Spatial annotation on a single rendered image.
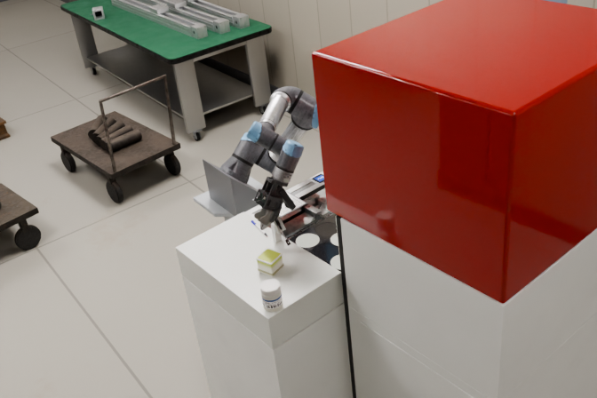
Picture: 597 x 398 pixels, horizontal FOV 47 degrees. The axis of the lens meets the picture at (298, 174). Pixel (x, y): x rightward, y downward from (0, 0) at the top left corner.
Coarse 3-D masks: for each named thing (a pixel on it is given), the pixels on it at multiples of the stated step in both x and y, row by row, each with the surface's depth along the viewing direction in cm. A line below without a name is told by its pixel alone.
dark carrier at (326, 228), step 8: (320, 224) 294; (328, 224) 294; (336, 224) 293; (304, 232) 290; (312, 232) 290; (320, 232) 289; (328, 232) 289; (336, 232) 288; (320, 240) 284; (328, 240) 283; (304, 248) 280; (312, 248) 280; (320, 248) 279; (328, 248) 279; (336, 248) 278; (320, 256) 275; (328, 256) 274
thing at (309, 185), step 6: (318, 174) 319; (306, 180) 316; (312, 180) 315; (300, 186) 312; (306, 186) 312; (312, 186) 311; (318, 186) 310; (294, 192) 309; (300, 192) 307; (306, 192) 307; (252, 210) 299; (258, 210) 298; (252, 216) 294
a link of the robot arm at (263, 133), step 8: (280, 88) 293; (288, 88) 294; (296, 88) 296; (272, 96) 291; (280, 96) 288; (288, 96) 290; (296, 96) 294; (272, 104) 282; (280, 104) 283; (288, 104) 291; (264, 112) 280; (272, 112) 275; (280, 112) 279; (264, 120) 269; (272, 120) 270; (280, 120) 278; (256, 128) 262; (264, 128) 263; (272, 128) 267; (248, 136) 263; (256, 136) 262; (264, 136) 262; (272, 136) 263; (264, 144) 263; (272, 144) 263
